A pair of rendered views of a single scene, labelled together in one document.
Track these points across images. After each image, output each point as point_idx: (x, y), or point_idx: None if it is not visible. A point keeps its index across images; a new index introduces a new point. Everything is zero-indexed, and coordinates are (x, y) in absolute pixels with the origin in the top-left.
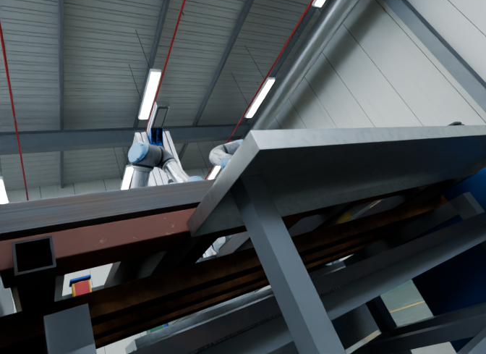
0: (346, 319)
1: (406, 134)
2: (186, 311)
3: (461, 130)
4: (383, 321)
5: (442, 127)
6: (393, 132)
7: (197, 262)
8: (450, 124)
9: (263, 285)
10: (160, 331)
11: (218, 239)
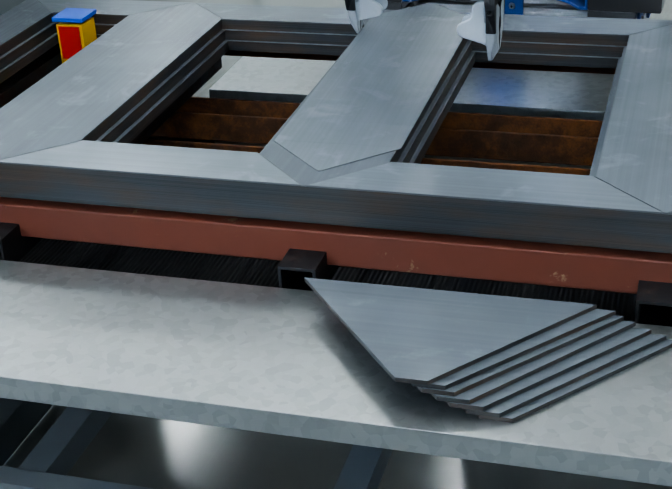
0: None
1: (96, 401)
2: (230, 140)
3: (288, 424)
4: None
5: (224, 407)
6: (64, 394)
7: (316, 29)
8: (390, 372)
9: None
10: (256, 96)
11: (361, 7)
